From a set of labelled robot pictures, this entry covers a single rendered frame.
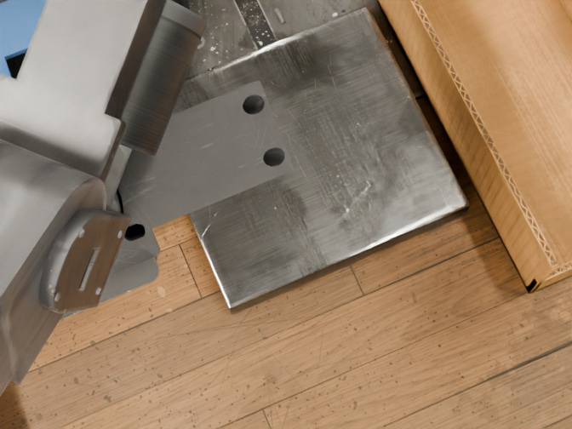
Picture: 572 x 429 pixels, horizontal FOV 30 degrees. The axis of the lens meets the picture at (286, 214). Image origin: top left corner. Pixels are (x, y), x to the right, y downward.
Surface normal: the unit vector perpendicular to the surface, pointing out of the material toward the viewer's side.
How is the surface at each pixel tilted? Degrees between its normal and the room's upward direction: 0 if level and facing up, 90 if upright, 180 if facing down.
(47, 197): 22
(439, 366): 0
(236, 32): 0
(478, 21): 0
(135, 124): 56
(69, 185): 41
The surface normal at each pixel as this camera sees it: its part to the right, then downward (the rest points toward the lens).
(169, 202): 0.17, 0.09
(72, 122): -0.14, -0.03
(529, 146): -0.03, -0.29
